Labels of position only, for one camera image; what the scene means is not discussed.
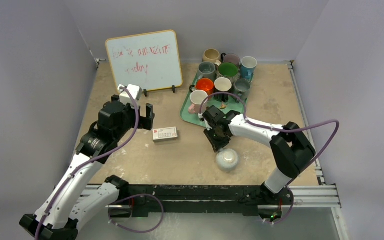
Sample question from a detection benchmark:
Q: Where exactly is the beige brown mug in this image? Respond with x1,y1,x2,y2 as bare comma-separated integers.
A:
202,48,222,63

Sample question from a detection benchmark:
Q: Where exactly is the grey-blue upside-down mug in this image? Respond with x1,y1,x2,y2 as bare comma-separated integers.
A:
230,79,251,102

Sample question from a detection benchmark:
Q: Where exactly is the white whiteboard yellow frame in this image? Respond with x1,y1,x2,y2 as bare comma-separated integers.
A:
105,29,184,92

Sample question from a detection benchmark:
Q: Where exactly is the black mug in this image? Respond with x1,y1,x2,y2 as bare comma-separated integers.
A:
214,77,232,103

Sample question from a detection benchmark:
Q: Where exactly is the orange mug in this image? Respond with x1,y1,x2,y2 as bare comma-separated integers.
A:
189,78,215,95

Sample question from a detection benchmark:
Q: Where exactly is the grey mug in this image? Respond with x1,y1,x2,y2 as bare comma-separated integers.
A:
196,61,217,82

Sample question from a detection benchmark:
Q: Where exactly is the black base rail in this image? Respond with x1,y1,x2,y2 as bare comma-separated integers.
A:
51,183,342,220

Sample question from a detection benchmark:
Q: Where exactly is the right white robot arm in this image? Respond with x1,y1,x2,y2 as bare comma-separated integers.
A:
198,106,316,204

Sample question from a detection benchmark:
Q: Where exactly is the cream white mug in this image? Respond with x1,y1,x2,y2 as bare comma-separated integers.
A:
214,60,240,83

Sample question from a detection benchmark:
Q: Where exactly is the pink faceted mug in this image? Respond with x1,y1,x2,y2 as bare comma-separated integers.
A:
187,90,208,114

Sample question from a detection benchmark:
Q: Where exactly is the white speckled mug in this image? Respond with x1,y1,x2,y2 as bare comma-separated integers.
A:
215,148,240,173

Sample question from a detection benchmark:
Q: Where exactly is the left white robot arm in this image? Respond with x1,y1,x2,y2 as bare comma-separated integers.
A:
19,95,155,240

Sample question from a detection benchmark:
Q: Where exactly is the blue teal mug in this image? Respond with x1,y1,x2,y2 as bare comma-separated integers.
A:
240,56,258,81

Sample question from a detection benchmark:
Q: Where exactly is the mauve purple mug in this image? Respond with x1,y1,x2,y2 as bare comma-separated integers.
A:
220,53,241,67

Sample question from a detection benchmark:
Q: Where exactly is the small white card box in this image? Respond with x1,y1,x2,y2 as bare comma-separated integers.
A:
152,126,179,143

